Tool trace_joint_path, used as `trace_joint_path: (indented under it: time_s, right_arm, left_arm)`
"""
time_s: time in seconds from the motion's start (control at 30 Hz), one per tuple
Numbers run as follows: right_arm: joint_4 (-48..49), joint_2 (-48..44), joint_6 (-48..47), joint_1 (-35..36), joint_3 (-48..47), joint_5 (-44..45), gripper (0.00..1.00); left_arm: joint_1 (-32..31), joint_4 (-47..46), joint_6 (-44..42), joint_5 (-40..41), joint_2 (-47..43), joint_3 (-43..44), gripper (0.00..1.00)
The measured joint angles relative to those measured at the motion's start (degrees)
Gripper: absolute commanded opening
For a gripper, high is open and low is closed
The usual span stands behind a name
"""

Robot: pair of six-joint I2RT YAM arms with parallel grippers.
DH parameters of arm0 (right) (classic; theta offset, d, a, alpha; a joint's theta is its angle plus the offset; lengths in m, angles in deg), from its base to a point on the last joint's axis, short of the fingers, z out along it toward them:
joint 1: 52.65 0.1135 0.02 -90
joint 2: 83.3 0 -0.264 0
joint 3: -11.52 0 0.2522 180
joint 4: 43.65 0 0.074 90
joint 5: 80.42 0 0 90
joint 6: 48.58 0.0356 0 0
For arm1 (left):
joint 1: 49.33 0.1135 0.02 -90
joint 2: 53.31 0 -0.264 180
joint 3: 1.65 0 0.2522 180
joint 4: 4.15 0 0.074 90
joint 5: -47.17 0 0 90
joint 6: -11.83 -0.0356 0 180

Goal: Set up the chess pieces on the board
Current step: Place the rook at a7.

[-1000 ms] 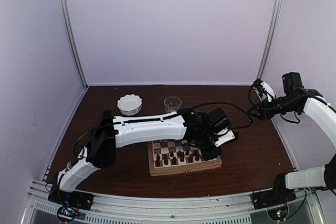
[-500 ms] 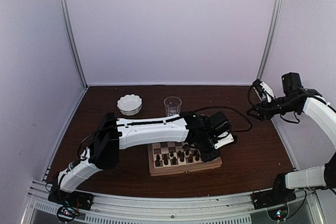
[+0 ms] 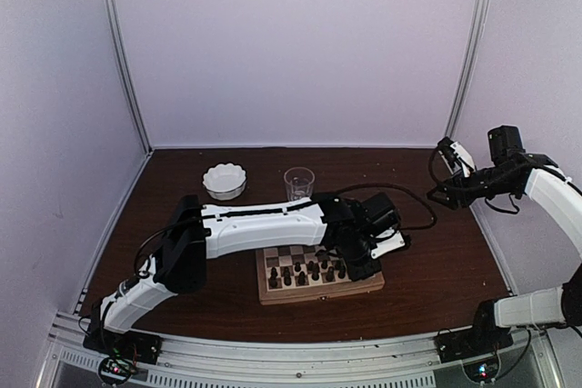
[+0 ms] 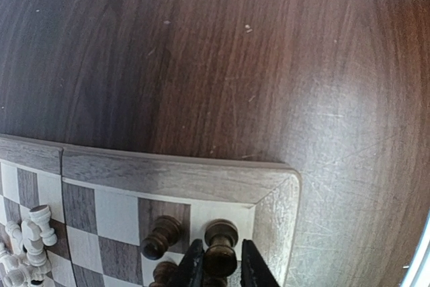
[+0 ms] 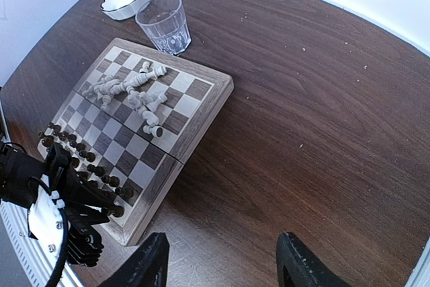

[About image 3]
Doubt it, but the aluminium frame post right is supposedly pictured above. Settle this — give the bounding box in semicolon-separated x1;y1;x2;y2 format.
442;0;490;138

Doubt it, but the aluminium front rail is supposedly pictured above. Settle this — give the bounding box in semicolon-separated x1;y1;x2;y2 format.
32;312;565;387

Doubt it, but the aluminium frame post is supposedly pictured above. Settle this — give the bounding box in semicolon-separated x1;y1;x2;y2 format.
442;0;490;138
104;0;153;155

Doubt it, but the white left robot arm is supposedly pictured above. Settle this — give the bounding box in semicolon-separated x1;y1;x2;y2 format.
89;194;407;355

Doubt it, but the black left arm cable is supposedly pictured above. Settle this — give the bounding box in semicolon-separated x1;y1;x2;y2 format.
135;183;437;280

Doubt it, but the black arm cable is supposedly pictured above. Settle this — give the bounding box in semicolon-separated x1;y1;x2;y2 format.
428;151;522;214
135;183;437;280

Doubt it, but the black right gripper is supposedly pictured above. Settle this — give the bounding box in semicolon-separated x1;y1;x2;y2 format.
427;165;517;210

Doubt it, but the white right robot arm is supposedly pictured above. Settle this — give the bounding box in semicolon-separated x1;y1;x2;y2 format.
427;125;581;353

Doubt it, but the white scalloped bowl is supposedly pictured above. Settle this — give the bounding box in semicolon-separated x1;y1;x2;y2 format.
202;163;246;201

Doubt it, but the aluminium frame post left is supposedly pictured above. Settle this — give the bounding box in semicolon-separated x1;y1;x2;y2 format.
104;0;153;155

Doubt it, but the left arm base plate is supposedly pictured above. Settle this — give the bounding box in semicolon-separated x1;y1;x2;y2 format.
83;330;162;364

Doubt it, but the clear drinking glass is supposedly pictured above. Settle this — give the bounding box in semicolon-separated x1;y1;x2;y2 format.
283;167;316;201

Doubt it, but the wooden chess board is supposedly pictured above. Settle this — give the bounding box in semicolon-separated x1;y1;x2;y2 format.
256;245;385;305

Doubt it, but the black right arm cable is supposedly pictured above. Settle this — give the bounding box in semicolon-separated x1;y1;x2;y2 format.
428;151;522;214

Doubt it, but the dark chess piece corner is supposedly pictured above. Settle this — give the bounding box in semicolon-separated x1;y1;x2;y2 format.
268;267;278;289

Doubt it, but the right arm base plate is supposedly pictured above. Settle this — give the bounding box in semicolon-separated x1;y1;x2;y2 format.
435;328;514;363

